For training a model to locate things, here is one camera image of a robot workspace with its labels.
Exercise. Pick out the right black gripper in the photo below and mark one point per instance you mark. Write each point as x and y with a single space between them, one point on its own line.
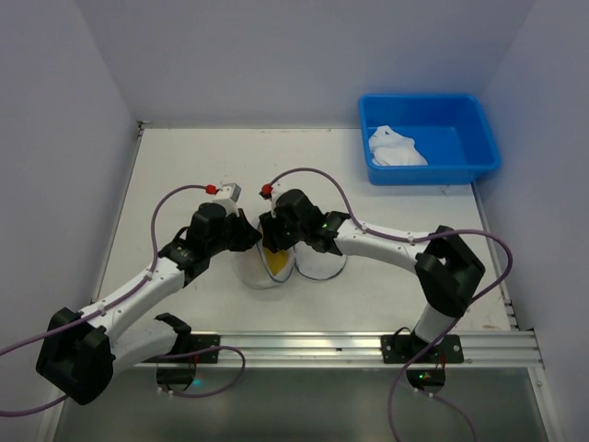
271 231

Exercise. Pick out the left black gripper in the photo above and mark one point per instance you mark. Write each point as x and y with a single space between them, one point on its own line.
242 231

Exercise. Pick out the yellow garment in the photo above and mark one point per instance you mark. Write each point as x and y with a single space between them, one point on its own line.
279 262

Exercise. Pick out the white mesh laundry bag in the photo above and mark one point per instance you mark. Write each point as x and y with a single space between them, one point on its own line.
250 266

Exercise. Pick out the white bra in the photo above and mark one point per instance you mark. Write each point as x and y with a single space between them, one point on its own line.
391 149

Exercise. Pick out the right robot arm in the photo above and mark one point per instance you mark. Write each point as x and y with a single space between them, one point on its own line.
447 269

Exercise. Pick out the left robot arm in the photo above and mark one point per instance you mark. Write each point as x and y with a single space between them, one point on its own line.
86 348

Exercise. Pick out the blue plastic bin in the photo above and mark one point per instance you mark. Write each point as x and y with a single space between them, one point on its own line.
450 131

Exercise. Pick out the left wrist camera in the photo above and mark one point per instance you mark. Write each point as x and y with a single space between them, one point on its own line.
227 196

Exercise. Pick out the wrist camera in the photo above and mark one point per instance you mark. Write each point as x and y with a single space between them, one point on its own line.
227 196
271 192

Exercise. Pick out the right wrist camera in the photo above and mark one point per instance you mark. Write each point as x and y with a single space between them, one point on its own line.
271 192

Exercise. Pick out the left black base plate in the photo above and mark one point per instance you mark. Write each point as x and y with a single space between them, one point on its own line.
199 343

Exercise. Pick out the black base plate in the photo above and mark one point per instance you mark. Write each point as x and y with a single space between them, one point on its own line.
402 345
199 343

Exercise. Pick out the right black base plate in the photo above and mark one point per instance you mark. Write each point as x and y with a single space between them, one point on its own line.
402 345

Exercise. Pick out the aluminium mounting rail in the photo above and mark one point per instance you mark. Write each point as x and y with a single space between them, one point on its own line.
364 349

